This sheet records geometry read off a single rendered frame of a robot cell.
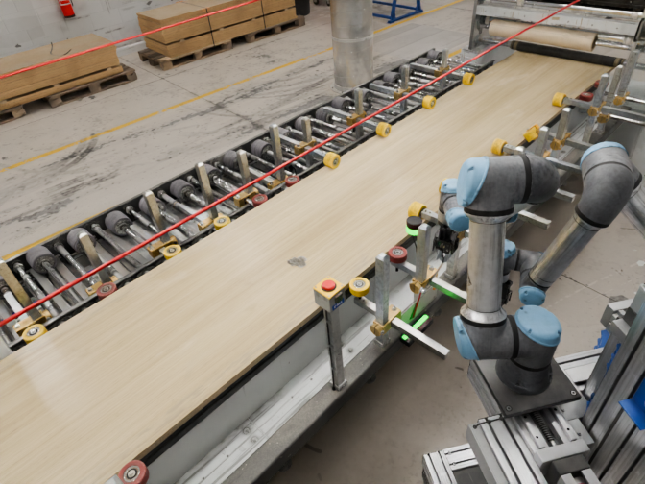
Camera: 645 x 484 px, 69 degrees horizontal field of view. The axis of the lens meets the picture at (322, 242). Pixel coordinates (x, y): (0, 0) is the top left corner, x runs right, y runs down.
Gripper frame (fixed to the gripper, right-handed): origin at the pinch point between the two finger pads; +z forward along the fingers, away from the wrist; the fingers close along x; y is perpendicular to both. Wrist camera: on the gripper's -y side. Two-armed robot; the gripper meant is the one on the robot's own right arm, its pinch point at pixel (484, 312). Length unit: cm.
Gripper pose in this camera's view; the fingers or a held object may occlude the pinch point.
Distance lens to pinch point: 192.3
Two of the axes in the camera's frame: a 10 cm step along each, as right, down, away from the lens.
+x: 7.0, -5.0, 5.1
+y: 7.1, 4.0, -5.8
